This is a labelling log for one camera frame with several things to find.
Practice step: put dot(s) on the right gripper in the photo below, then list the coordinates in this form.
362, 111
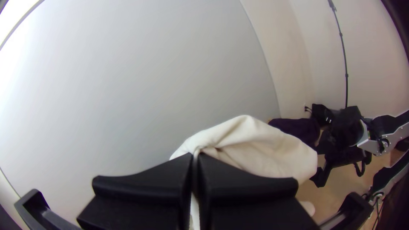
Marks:
345, 156

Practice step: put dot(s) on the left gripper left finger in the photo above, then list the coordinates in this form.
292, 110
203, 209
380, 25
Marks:
143, 198

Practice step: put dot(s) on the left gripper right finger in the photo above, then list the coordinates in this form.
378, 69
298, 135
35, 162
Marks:
249, 204

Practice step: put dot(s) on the white t-shirt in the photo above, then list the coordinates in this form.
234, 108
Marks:
255, 150

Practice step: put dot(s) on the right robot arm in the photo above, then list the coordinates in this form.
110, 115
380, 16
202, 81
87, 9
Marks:
393, 134

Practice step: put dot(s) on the pile of folded clothes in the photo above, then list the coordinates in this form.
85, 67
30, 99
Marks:
297, 129

